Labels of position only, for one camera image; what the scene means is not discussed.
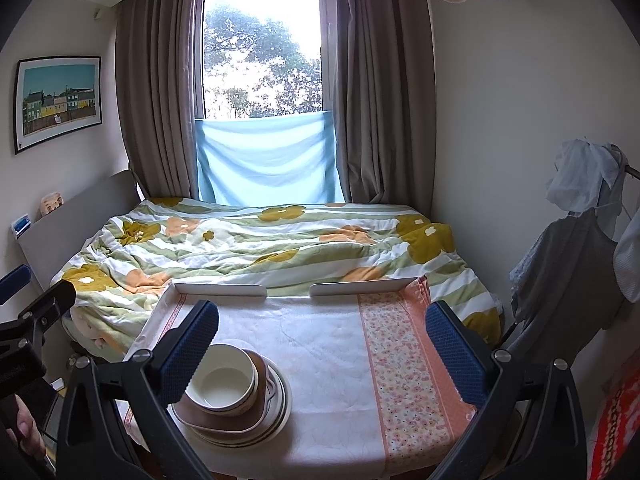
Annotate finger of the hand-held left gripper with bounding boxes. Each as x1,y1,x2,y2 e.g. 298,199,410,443
0,266,32,306
0,279,77,357

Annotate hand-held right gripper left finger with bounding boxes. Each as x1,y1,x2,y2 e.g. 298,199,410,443
56,300,220,480

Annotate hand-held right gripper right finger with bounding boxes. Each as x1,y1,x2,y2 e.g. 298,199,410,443
425,301,586,480

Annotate tall white bowl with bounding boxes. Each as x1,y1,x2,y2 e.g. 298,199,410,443
185,344,260,417

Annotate pink bear-shaped plate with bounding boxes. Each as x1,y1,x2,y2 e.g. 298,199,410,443
172,349,275,434

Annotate yellow cartoon print plate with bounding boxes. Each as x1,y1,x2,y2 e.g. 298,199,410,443
170,357,293,449

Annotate person's left hand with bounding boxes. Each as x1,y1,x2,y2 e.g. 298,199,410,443
12,394,47,461

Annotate pink floral table cloth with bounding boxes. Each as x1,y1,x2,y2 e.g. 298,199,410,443
357,275,477,467

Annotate grey headboard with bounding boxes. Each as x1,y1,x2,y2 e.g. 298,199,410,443
11,169,144,292

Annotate white table cloth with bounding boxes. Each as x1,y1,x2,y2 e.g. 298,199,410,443
122,290,397,480

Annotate grey hanging garment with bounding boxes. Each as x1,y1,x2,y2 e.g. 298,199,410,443
509,209,632,362

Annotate floral striped blanket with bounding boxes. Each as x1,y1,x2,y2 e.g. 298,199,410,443
50,196,504,364

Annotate red patterned cloth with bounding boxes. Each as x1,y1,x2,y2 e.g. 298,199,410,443
582,359,640,480

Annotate framed picture of houses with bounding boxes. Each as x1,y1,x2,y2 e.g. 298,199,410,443
13,56,104,156

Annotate white mesh garment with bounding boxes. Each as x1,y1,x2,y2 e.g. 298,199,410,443
613,220,640,304

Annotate light blue cloth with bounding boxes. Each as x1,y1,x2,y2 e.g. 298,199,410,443
193,110,346,206

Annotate white hanging garment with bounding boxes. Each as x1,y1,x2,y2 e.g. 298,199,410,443
546,137,629,239

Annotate brown curtain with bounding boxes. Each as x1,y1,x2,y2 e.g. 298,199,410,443
334,0,437,207
115,0,206,202

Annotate window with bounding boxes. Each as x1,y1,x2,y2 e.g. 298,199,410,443
192,0,342,122

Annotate white table rail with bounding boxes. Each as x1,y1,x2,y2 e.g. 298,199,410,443
169,282,267,302

